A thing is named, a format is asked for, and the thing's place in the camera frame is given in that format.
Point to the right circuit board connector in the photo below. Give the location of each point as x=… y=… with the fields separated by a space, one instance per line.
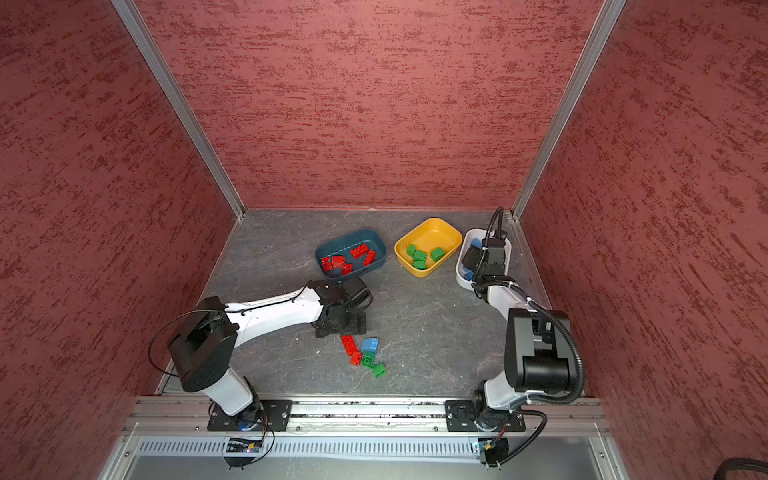
x=491 y=452

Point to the green hollow lego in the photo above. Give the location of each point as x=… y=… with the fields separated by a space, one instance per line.
x=368 y=359

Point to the left circuit board connector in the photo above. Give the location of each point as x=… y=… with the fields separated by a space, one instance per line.
x=237 y=445

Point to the yellow plastic bin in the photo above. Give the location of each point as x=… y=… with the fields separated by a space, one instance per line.
x=430 y=234

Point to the right corner aluminium post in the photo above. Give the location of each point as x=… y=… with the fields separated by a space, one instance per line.
x=603 y=26

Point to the green lego bottom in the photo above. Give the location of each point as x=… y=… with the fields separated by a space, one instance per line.
x=379 y=370

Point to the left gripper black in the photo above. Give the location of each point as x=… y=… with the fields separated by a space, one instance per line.
x=356 y=326

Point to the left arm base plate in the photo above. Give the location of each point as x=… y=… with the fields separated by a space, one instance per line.
x=264 y=416

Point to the left corner aluminium post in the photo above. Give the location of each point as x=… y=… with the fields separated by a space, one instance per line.
x=133 y=21

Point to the light blue sloped lego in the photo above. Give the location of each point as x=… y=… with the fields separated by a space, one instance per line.
x=370 y=345

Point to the circuit board connector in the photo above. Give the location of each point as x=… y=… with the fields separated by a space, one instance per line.
x=491 y=452
x=237 y=445

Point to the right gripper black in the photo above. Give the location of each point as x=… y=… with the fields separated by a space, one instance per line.
x=471 y=255

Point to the white plastic bin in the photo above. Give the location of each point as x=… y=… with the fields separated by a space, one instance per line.
x=474 y=238

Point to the aluminium front rail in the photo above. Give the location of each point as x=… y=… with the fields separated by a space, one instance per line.
x=187 y=415

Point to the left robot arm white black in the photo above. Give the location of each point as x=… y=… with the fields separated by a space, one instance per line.
x=202 y=346

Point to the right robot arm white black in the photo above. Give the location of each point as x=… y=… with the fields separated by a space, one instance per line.
x=541 y=360

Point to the dark teal plastic bin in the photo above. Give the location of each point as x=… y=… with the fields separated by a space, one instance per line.
x=341 y=247

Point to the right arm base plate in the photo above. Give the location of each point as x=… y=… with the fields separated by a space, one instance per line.
x=466 y=416

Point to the corner aluminium post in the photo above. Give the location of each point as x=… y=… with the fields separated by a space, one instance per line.
x=133 y=21
x=603 y=26

